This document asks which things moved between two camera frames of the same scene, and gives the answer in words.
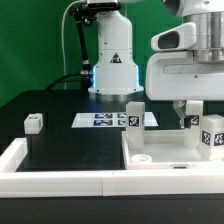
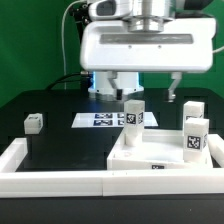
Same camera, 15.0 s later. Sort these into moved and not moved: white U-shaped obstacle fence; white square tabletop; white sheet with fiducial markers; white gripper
Moved: white gripper; white square tabletop
Not moved: white sheet with fiducial markers; white U-shaped obstacle fence
